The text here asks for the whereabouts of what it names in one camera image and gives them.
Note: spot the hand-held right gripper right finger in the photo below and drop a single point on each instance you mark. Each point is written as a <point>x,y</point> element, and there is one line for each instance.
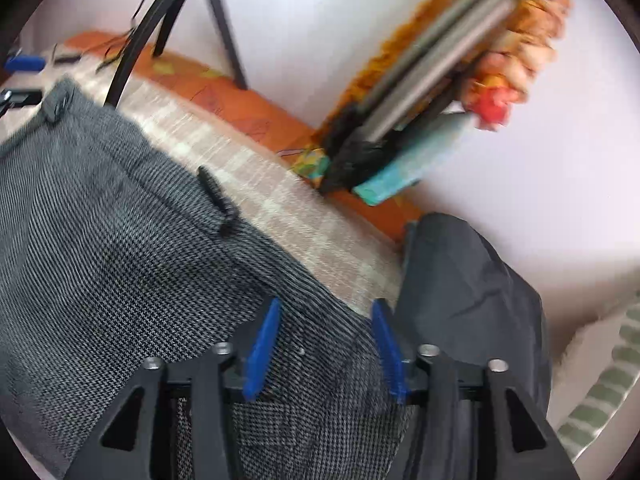
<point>391,360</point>

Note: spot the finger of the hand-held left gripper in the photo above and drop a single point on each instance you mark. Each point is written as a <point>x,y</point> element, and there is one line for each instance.
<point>17,97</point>
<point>22,63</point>

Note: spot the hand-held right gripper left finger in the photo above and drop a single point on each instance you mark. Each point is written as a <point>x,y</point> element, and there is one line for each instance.
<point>260,350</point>

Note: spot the grey checked pants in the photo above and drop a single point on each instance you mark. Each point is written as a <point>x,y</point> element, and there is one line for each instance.
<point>125,260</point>

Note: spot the dark grey garment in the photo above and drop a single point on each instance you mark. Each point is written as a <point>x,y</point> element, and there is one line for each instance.
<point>465,285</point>

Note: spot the black tripod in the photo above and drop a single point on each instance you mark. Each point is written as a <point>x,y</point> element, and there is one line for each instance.
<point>136,42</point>

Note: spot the beige plaid bedsheet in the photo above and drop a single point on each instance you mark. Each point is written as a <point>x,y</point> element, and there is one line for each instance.
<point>300,230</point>

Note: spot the yellow green patterned cloth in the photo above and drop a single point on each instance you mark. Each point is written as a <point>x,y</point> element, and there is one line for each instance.
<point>311,166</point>

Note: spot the teal cloth bundle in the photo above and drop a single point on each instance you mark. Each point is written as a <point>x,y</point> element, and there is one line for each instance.
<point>415,165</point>

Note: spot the green white striped mat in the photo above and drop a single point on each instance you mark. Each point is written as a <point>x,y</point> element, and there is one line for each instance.
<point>600,400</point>

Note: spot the orange floral cloth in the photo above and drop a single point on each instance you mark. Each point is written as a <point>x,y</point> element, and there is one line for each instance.
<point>520,70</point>

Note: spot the folded grey metal frame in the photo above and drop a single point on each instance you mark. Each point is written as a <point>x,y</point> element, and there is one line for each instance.
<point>425,65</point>

